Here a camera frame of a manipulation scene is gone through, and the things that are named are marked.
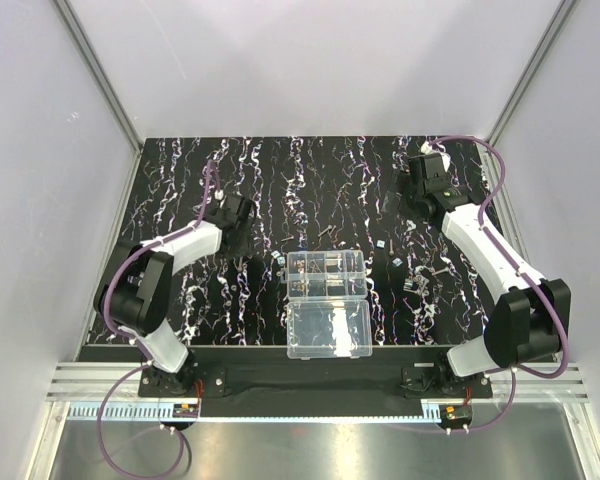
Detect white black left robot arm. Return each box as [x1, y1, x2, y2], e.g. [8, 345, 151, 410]
[93, 194, 256, 396]

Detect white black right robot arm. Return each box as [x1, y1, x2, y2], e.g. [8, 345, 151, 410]
[399, 152, 571, 387]

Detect clear plastic organizer box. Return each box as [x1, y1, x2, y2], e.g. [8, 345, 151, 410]
[286, 250, 372, 360]

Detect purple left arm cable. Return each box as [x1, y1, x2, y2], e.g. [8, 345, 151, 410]
[95, 159, 224, 476]

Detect grey cable duct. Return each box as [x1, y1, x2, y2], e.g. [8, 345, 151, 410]
[69, 399, 441, 424]

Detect aluminium frame profile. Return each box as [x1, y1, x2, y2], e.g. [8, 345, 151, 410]
[51, 0, 144, 155]

